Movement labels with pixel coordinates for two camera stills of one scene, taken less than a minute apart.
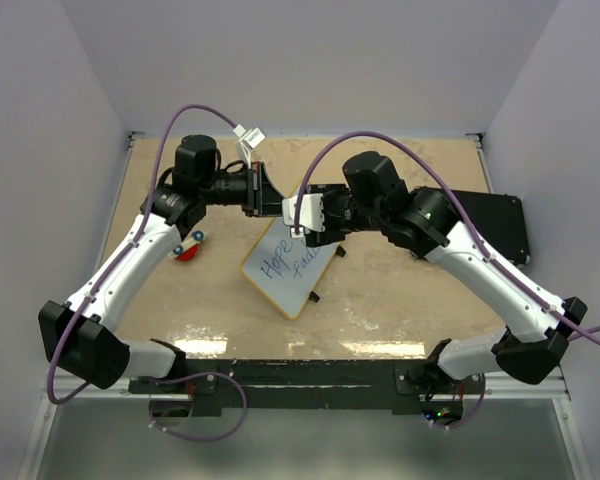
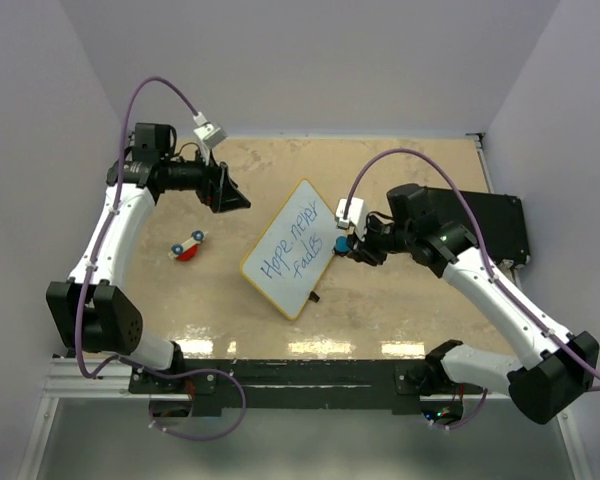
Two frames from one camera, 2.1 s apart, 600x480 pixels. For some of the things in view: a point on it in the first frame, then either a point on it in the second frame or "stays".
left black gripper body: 252,206 → 209,191
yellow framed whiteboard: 284,268 stays
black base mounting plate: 312,384 stays
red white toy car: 187,250 stays
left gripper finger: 271,201 → 230,197
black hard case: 499,220 stays
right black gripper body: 340,213 → 380,239
